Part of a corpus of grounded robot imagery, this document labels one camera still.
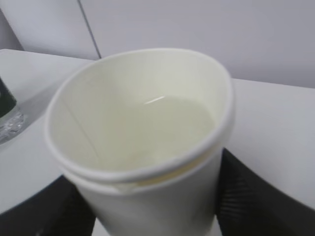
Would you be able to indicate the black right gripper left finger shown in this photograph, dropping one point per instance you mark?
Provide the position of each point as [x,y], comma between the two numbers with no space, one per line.
[57,210]

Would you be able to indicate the white paper cup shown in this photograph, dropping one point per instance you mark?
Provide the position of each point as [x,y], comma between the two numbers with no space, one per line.
[140,134]

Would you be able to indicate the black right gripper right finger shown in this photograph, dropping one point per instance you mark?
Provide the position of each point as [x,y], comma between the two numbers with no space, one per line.
[247,205]

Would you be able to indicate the clear green-label water bottle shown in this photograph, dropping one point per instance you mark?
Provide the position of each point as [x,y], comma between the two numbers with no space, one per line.
[11,117]

